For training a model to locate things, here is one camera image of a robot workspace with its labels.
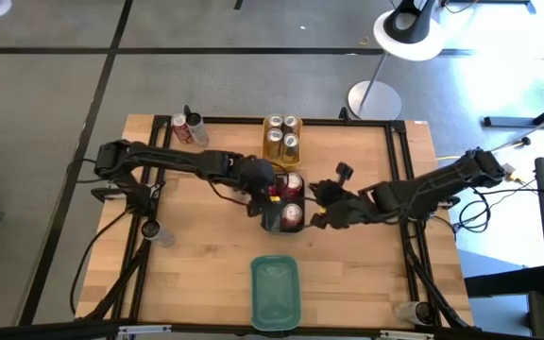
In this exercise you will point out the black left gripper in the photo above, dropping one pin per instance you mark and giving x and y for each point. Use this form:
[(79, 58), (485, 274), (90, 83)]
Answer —
[(255, 172)]

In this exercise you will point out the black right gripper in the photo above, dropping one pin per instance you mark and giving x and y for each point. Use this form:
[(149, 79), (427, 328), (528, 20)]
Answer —
[(347, 208)]

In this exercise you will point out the red Coca-Cola can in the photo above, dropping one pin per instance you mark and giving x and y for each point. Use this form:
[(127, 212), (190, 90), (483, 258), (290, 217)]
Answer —
[(181, 127), (273, 190), (293, 183), (292, 215)]

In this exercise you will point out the beige soda can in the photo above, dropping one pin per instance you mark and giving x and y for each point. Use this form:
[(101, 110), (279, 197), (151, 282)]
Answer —
[(291, 124), (274, 141), (291, 146), (275, 122)]

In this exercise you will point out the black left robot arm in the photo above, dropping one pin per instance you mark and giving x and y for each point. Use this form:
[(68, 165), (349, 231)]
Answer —
[(168, 158)]

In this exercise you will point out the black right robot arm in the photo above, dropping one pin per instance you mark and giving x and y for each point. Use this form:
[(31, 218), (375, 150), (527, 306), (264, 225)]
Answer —
[(442, 181)]

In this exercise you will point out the yellow plastic bin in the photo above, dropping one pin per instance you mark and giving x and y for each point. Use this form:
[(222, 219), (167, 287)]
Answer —
[(265, 158)]

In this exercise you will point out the green plastic bin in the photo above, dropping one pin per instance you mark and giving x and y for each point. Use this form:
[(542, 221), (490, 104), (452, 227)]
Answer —
[(276, 293)]

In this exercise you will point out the white floor lamp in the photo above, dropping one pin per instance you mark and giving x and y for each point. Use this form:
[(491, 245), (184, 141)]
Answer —
[(376, 101)]

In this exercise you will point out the small yellow floor scrap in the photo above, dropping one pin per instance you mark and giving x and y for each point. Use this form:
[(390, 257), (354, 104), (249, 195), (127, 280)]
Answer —
[(364, 41)]

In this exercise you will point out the black floor beam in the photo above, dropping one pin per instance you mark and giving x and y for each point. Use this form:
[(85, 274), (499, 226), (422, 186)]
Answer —
[(503, 283)]

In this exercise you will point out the black curved stand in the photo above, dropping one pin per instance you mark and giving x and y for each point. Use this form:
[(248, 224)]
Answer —
[(409, 23)]

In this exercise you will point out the black aluminium table frame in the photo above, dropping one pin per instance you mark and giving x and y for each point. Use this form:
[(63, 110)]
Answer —
[(397, 189)]

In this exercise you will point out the black desk leg frame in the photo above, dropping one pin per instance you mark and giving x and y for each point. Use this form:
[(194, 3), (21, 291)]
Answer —
[(513, 122)]

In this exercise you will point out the black camera mount beam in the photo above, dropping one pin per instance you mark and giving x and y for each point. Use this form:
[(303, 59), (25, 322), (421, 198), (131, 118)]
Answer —
[(40, 330)]

